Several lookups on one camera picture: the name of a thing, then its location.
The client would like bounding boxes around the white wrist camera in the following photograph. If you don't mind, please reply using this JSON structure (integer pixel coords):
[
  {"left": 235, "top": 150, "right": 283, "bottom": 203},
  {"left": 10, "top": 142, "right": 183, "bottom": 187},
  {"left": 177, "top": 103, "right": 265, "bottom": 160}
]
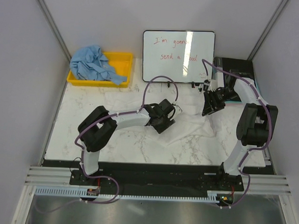
[
  {"left": 170, "top": 104, "right": 183, "bottom": 118},
  {"left": 202, "top": 80, "right": 218, "bottom": 91}
]

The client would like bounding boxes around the white long sleeve shirt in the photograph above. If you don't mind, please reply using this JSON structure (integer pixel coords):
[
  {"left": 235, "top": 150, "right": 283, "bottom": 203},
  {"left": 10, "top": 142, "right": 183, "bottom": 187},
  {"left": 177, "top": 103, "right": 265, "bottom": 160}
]
[{"left": 104, "top": 91, "right": 221, "bottom": 146}]

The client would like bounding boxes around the yellow plastic bin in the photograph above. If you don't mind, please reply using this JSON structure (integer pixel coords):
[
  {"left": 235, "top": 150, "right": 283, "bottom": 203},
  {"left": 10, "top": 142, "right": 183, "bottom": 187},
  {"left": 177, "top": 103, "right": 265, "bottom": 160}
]
[{"left": 67, "top": 52, "right": 133, "bottom": 88}]

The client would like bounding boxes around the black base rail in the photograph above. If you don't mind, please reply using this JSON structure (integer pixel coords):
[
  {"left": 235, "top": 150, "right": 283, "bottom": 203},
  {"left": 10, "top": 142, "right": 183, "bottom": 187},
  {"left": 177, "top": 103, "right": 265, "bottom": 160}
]
[{"left": 69, "top": 162, "right": 244, "bottom": 192}]

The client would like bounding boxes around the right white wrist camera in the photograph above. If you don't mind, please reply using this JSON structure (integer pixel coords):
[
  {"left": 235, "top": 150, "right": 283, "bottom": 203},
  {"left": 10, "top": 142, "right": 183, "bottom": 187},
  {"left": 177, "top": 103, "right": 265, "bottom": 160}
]
[{"left": 202, "top": 80, "right": 218, "bottom": 91}]

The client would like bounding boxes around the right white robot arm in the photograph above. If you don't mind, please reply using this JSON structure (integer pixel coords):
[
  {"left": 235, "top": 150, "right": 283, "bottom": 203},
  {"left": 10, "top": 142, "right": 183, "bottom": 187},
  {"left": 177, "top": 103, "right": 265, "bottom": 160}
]
[{"left": 202, "top": 73, "right": 278, "bottom": 190}]

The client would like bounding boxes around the blue long sleeve shirt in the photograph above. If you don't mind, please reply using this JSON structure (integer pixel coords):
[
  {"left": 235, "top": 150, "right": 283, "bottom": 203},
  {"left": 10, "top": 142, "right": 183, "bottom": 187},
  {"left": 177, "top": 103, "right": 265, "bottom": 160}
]
[{"left": 70, "top": 45, "right": 127, "bottom": 85}]

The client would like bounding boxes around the whiteboard with red writing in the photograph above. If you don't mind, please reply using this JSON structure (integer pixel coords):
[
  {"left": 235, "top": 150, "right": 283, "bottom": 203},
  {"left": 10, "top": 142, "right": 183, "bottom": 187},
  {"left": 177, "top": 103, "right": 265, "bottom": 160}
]
[{"left": 142, "top": 30, "right": 216, "bottom": 84}]

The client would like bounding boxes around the white slotted cable duct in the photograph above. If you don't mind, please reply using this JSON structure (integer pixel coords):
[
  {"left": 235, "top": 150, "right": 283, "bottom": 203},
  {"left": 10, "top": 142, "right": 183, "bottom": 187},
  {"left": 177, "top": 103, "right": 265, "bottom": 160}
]
[{"left": 34, "top": 184, "right": 243, "bottom": 204}]

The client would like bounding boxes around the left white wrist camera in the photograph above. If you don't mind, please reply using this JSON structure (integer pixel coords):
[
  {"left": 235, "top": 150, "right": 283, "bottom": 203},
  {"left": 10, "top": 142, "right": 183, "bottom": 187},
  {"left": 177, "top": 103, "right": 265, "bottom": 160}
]
[{"left": 170, "top": 104, "right": 183, "bottom": 118}]

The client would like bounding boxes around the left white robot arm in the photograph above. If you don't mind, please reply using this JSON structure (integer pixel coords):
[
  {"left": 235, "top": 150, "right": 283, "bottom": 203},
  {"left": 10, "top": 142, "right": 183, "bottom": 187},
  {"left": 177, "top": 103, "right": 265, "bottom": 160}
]
[{"left": 75, "top": 99, "right": 182, "bottom": 185}]

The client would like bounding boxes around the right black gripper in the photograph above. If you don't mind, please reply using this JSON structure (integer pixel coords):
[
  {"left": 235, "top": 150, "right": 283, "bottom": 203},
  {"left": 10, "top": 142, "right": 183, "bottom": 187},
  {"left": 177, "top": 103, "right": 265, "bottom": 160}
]
[{"left": 201, "top": 87, "right": 238, "bottom": 117}]

